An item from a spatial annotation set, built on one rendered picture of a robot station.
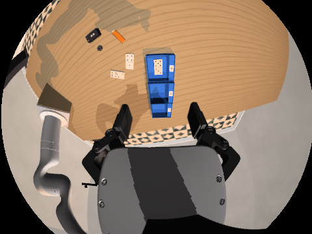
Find orange battery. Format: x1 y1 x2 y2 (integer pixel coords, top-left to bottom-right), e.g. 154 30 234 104
111 30 125 43

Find blue three-compartment bin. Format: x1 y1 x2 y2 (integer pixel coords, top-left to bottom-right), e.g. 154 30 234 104
146 53 176 118

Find white domino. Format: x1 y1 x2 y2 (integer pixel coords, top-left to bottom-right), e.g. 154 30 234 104
125 54 134 70

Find beige domino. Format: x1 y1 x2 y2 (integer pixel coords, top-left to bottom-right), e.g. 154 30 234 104
154 59 163 75
110 70 125 79

